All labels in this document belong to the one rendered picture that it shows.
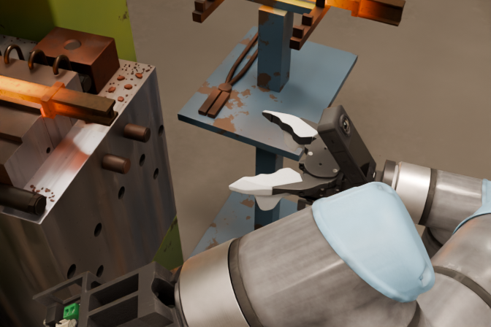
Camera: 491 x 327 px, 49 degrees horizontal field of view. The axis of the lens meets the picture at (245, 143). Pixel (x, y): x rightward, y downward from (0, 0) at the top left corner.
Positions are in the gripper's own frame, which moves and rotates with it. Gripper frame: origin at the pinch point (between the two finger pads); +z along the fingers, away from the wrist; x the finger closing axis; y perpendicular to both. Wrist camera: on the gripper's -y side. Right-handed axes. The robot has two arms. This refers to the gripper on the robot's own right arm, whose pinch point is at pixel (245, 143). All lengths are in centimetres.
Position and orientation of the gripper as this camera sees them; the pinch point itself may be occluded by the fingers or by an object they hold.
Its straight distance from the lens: 74.4
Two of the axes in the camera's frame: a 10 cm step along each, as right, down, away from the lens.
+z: -9.5, -2.2, 2.2
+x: 3.1, -6.7, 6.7
